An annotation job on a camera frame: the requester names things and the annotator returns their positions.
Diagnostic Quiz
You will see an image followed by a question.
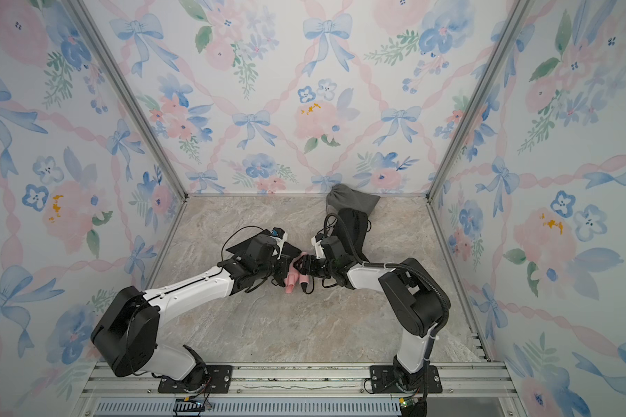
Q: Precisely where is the black corrugated cable conduit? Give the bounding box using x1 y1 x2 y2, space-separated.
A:
322 211 452 417

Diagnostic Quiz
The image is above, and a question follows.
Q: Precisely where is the black pouch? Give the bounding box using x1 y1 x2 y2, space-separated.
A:
323 208 371 262
225 229 302 258

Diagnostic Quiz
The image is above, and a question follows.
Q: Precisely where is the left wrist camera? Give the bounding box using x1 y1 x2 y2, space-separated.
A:
271 228 288 260

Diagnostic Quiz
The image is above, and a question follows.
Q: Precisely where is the grey drawstring pouch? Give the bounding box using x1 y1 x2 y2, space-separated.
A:
326 183 381 215

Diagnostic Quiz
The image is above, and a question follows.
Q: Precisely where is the pink hair dryer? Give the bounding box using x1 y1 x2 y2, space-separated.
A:
284 252 315 295

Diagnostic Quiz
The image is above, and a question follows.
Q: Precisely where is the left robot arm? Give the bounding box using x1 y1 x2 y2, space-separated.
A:
90 229 301 393

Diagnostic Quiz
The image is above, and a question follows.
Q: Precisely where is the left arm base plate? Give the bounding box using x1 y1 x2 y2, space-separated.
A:
158 365 234 394

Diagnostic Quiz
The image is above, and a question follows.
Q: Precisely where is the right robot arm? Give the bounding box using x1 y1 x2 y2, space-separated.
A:
292 236 450 393

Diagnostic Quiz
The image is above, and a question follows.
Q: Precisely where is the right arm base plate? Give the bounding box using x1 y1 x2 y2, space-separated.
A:
365 365 443 395

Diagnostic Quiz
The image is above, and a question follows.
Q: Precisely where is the aluminium front rail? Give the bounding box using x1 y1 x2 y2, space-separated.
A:
73 362 526 416

